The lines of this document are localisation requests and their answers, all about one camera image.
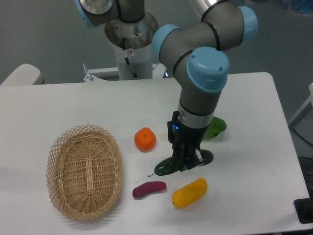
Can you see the white furniture at right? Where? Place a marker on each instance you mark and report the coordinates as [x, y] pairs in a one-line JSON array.
[[303, 110]]

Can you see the yellow mango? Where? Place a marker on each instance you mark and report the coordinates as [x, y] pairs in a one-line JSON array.
[[190, 193]]

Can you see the woven wicker basket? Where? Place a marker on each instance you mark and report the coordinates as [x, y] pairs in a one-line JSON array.
[[84, 172]]

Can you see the orange tangerine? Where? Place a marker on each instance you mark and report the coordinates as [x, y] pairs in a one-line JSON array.
[[145, 139]]

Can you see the black device at edge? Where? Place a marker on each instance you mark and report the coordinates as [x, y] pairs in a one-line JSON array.
[[304, 210]]

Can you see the purple sweet potato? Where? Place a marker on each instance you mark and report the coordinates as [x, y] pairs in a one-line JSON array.
[[147, 188]]

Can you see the white chair armrest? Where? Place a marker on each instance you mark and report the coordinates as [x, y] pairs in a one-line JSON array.
[[24, 75]]

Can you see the green bok choy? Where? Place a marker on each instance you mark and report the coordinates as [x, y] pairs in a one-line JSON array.
[[216, 126]]

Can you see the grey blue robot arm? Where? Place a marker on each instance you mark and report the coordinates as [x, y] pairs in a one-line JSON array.
[[195, 57]]

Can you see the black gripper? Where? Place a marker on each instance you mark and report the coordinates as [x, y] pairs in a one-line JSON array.
[[186, 131]]

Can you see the dark green cucumber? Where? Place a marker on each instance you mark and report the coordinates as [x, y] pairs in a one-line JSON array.
[[169, 165]]

